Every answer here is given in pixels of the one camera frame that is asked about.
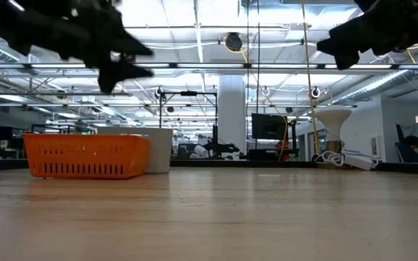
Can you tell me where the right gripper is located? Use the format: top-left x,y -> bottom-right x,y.
316,0 -> 418,70

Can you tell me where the thin black hanging cable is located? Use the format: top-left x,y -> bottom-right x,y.
245,0 -> 250,160

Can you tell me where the office chair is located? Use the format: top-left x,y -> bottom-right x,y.
393,123 -> 409,163

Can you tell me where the person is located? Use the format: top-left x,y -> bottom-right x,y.
396,135 -> 418,163

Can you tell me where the yellow hanging cable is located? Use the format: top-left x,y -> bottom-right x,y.
300,0 -> 321,156

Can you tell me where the white desk lamp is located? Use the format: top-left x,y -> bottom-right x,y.
313,104 -> 353,170

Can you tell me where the silver ventilation duct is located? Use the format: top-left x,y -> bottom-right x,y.
334,46 -> 418,106

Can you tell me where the white coiled cable bundle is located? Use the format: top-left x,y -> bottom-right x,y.
319,149 -> 380,171

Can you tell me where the orange plastic basket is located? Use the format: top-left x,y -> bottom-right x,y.
22,133 -> 152,180

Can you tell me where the red background object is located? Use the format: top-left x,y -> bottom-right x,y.
274,140 -> 292,162

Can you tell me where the black background rig frame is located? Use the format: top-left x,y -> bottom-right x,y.
157,90 -> 219,160

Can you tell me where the grey plastic bin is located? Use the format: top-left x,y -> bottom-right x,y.
97,126 -> 174,174

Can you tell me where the black aluminium table frame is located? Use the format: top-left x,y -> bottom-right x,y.
0,158 -> 418,174

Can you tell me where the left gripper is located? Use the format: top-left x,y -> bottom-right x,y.
27,0 -> 155,94

